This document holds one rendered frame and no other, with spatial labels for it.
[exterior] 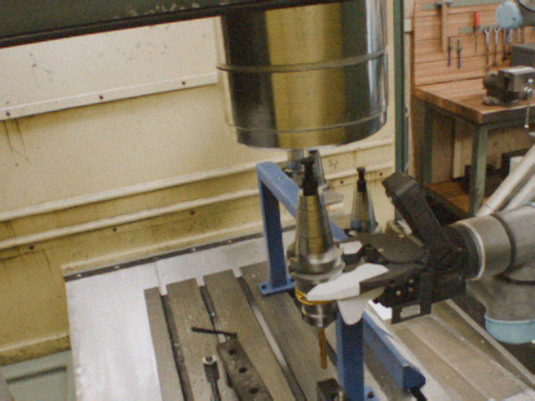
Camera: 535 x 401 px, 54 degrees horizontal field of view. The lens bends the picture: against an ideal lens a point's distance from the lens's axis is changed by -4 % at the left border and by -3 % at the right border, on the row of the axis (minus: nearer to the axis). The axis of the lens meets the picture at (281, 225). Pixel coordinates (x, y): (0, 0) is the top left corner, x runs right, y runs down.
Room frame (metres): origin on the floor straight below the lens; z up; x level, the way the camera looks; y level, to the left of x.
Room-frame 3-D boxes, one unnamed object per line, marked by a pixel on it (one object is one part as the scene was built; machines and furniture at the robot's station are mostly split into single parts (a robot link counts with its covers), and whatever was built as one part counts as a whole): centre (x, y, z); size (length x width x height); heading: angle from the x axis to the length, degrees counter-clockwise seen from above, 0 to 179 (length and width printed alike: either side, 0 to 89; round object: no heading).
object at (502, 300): (0.60, -0.31, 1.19); 0.11 x 0.08 x 0.11; 8
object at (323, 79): (0.51, -0.03, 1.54); 0.16 x 0.16 x 0.12
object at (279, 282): (1.14, 0.02, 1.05); 0.10 x 0.05 x 0.30; 105
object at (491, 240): (0.57, -0.23, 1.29); 0.08 x 0.05 x 0.08; 15
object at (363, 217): (0.79, -0.13, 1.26); 0.04 x 0.04 x 0.07
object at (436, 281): (0.55, -0.16, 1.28); 0.12 x 0.08 x 0.09; 105
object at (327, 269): (0.51, -0.03, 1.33); 0.06 x 0.06 x 0.03
